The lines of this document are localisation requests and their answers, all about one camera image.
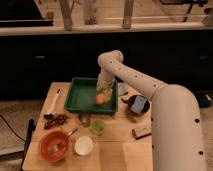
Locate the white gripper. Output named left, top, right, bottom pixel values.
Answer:
left=96, top=76, right=114, bottom=99

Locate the orange apple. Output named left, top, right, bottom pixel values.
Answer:
left=95, top=94, right=105, bottom=105

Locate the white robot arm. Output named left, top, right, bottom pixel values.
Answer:
left=97, top=50, right=207, bottom=171

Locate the green plastic tray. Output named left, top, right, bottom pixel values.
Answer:
left=64, top=78, right=118, bottom=115

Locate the clear plastic packet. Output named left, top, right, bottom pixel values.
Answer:
left=118, top=83, right=128, bottom=96

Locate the dark bowl with blue cloth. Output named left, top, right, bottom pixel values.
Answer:
left=122, top=95, right=150, bottom=115

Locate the small metal cup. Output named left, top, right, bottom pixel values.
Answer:
left=78, top=113, right=91, bottom=127

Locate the small green cup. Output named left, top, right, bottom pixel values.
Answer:
left=91, top=120, right=105, bottom=135

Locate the brown wooden block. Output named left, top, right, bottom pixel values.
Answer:
left=132, top=127, right=151, bottom=140

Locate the pile of dark raisins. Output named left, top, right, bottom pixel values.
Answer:
left=44, top=114, right=67, bottom=129

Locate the white round lid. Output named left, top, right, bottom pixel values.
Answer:
left=74, top=136, right=94, bottom=156

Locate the orange bowl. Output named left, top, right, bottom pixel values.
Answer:
left=39, top=131, right=69, bottom=163

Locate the metal spoon in bowl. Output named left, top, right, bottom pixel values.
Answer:
left=49, top=127, right=78, bottom=153

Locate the blue bag on floor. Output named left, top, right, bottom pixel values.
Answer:
left=197, top=92, right=212, bottom=108

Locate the white handled spoon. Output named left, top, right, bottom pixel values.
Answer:
left=44, top=89, right=61, bottom=119

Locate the black cable on floor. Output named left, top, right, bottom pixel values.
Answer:
left=0, top=113, right=27, bottom=143

